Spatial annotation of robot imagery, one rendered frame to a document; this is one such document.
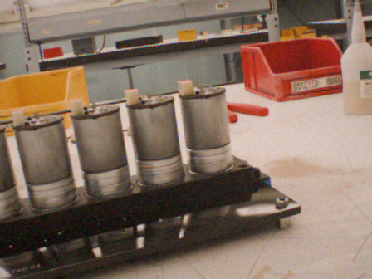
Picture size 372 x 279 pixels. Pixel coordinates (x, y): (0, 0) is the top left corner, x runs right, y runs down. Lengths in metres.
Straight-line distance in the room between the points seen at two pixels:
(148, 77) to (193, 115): 4.42
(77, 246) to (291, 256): 0.09
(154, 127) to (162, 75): 4.43
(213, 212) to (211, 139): 0.04
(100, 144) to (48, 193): 0.03
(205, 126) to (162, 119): 0.02
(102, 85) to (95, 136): 4.48
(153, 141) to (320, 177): 0.11
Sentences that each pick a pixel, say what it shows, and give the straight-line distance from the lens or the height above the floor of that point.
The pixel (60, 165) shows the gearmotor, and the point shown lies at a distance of 0.23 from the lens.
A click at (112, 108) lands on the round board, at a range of 0.23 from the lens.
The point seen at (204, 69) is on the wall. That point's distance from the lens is 4.66.
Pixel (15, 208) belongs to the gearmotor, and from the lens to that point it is 0.23.
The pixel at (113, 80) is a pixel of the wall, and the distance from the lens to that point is 4.68.
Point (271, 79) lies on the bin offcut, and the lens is 0.54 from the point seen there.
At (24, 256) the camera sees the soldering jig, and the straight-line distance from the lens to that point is 0.21.
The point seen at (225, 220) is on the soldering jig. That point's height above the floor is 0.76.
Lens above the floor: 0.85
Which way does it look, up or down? 15 degrees down
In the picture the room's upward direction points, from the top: 7 degrees counter-clockwise
